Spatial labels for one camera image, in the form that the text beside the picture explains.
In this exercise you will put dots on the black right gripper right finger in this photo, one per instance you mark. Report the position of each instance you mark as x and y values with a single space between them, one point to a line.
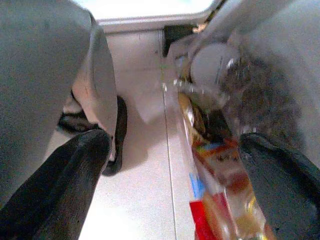
290 195

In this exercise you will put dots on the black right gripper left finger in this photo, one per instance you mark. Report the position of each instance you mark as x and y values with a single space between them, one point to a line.
55 185

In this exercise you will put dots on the clear plastic bag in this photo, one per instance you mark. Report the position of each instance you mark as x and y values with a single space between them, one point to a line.
270 45

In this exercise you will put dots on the colourful snack packet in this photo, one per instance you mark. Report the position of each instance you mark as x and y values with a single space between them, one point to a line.
217 190

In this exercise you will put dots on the black robot foot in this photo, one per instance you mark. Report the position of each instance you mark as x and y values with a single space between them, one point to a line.
120 140

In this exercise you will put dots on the black block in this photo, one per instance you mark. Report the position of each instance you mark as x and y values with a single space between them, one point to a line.
177 37

